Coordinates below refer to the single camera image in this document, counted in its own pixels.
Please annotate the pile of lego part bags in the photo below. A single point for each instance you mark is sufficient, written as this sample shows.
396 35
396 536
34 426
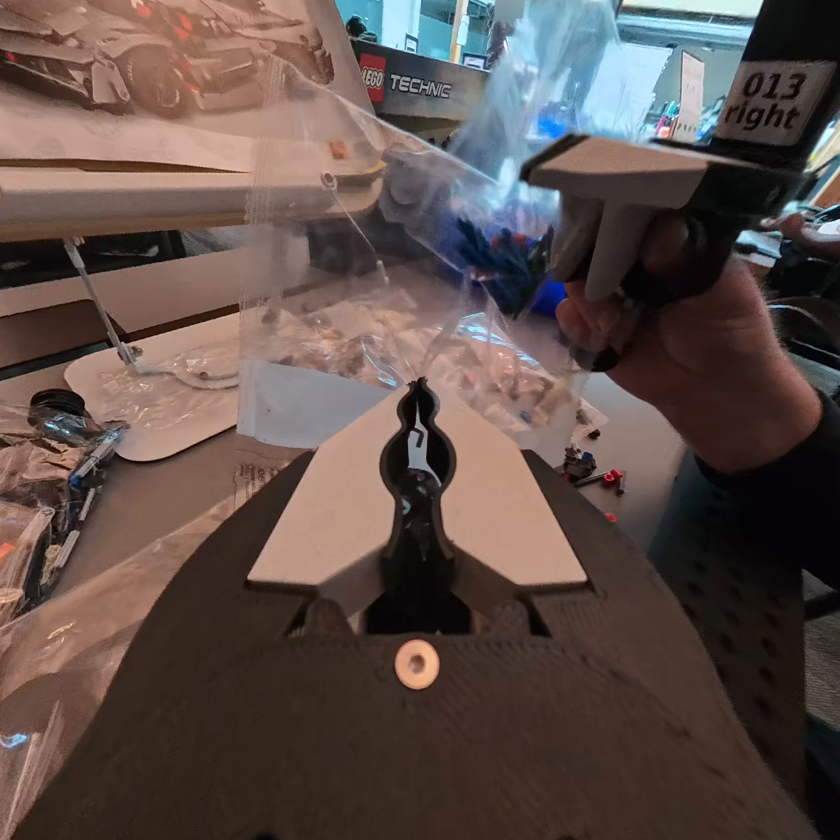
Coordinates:
39 459

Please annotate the person's right hand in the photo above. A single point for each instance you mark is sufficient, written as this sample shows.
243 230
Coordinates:
709 354

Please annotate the wooden book stand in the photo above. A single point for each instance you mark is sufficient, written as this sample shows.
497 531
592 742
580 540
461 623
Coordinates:
131 203

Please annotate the wide clear lego bag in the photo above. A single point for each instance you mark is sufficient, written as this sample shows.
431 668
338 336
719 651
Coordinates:
315 262

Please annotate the black perforated office chair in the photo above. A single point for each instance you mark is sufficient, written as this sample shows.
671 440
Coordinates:
722 623

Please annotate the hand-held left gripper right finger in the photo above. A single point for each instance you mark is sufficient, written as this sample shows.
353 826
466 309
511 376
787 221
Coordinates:
512 525

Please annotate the scattered loose lego pieces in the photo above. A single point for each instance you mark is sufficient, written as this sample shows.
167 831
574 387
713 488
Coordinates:
577 463

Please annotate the black rubber tyre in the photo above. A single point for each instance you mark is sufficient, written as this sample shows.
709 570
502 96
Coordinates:
56 401

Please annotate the grey car instruction booklet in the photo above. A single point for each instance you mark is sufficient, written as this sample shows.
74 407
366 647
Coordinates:
98 131

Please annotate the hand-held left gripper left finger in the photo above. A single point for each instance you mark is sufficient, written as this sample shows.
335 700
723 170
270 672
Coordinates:
328 525

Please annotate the black lego set box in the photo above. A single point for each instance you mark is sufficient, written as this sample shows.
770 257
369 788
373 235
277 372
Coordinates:
420 98

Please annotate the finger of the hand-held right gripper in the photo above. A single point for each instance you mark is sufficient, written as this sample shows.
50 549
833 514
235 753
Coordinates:
630 149
623 184

